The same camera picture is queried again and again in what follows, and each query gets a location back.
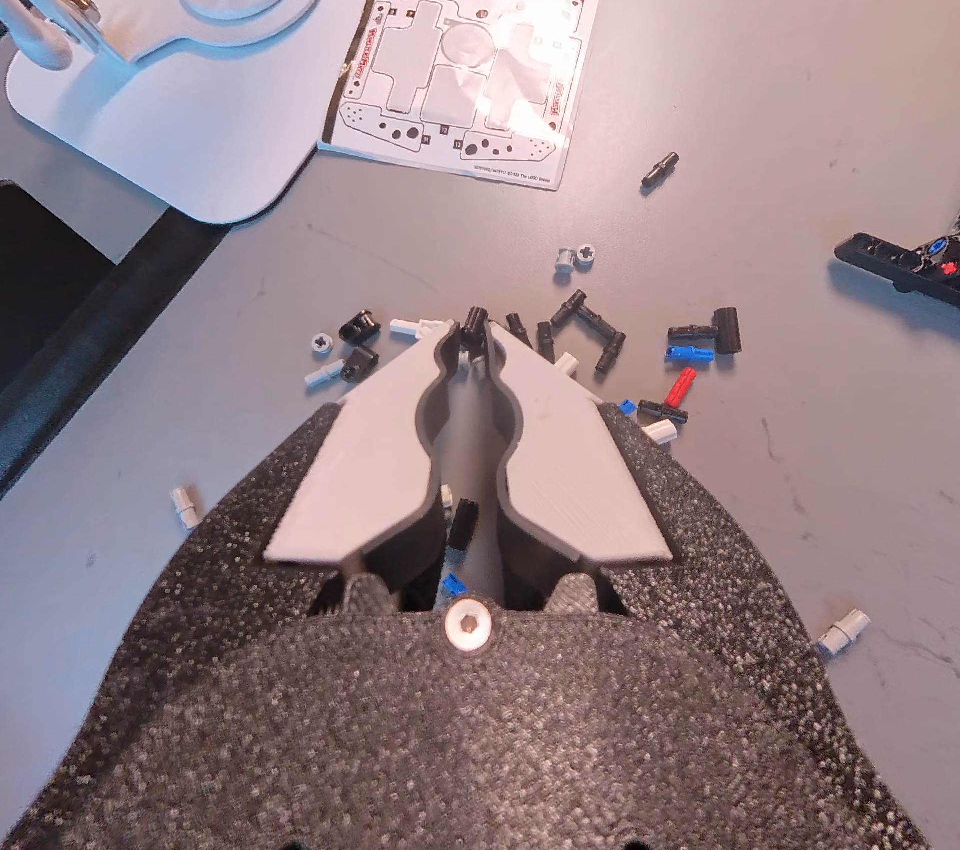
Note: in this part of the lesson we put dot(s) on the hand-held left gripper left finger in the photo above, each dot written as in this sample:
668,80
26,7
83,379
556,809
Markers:
360,475

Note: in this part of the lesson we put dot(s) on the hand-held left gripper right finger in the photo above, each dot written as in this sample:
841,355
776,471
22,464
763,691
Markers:
585,483

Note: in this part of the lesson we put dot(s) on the small black cylinder piece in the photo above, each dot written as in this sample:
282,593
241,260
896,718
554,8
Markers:
472,324

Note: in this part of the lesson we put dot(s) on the white brick toy truck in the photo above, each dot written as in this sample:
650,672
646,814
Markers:
900,261

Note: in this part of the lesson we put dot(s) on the pile of small brick pieces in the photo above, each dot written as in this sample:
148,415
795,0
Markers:
726,329

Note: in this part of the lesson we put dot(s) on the small black pin connector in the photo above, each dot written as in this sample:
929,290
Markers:
660,169

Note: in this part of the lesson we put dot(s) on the dark grey flat mat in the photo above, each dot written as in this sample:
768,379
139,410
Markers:
45,280

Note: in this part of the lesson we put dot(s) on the white sticker sheet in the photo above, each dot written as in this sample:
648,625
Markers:
465,63

